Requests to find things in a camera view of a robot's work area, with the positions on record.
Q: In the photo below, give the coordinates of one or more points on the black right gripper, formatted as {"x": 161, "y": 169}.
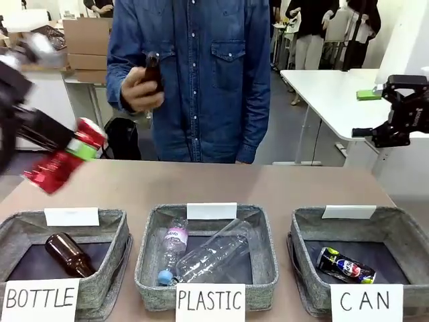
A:
{"x": 410, "y": 110}

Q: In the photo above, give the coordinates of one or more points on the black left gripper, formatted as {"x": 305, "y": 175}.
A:
{"x": 13, "y": 90}

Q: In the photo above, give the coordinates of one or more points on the red crushed can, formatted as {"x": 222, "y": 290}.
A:
{"x": 53, "y": 171}

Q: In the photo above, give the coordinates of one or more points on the brown glass bottle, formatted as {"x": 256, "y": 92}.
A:
{"x": 152, "y": 72}
{"x": 67, "y": 251}

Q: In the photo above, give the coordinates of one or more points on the dark blue crushed can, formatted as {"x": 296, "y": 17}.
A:
{"x": 345, "y": 265}

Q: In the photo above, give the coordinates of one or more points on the small plastic bottle blue cap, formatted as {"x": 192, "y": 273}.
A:
{"x": 176, "y": 238}

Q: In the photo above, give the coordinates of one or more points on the large clear plastic bottle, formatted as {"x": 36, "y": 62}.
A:
{"x": 214, "y": 251}

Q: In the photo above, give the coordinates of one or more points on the person's left forearm denim sleeve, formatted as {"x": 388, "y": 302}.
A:
{"x": 254, "y": 134}

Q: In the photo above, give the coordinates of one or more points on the person's right forearm denim sleeve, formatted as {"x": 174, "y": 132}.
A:
{"x": 115, "y": 80}

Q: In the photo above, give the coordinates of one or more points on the grey fabric basket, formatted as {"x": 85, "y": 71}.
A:
{"x": 100, "y": 288}
{"x": 308, "y": 268}
{"x": 154, "y": 268}

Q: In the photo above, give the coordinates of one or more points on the white paper label CAN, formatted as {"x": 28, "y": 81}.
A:
{"x": 365, "y": 302}

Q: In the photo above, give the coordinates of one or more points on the person's right hand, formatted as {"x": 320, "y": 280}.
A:
{"x": 137, "y": 92}

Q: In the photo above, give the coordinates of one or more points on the white desk under boxes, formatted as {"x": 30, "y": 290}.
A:
{"x": 72, "y": 80}

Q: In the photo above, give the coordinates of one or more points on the black tripod pole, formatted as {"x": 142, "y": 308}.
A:
{"x": 350, "y": 60}

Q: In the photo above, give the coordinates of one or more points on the flat closed cardboard box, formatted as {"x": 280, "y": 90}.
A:
{"x": 90, "y": 75}
{"x": 88, "y": 61}

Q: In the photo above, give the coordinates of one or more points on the black backpack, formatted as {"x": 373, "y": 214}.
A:
{"x": 122, "y": 141}

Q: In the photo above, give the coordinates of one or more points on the large white table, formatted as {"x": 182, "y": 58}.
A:
{"x": 318, "y": 87}

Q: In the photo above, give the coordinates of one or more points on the blank white card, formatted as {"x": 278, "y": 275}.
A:
{"x": 72, "y": 216}
{"x": 348, "y": 212}
{"x": 211, "y": 211}

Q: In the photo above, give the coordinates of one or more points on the clear plastic storage container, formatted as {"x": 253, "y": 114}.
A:
{"x": 58, "y": 40}

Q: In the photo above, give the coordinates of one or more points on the bystander in black coat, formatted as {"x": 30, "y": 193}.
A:
{"x": 370, "y": 20}

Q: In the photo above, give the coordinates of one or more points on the small upright cardboard box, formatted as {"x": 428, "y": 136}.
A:
{"x": 15, "y": 38}

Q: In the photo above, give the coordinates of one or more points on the large open cardboard box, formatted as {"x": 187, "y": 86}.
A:
{"x": 87, "y": 37}

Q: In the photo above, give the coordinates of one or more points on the bystander black top white trousers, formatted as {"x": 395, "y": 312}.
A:
{"x": 311, "y": 50}

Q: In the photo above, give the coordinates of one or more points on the white foam block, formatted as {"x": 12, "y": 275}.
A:
{"x": 23, "y": 20}

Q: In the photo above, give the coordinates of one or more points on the bystander in dark top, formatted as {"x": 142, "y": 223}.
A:
{"x": 97, "y": 5}

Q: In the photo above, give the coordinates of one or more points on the person in denim shirt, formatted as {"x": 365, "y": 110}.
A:
{"x": 201, "y": 100}

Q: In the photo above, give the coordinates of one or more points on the white paper label BOTTLE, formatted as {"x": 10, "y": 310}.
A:
{"x": 40, "y": 298}

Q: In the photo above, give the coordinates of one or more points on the white paper label PLASTIC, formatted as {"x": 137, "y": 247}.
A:
{"x": 209, "y": 300}

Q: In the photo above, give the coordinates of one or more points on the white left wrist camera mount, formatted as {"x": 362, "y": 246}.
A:
{"x": 37, "y": 47}

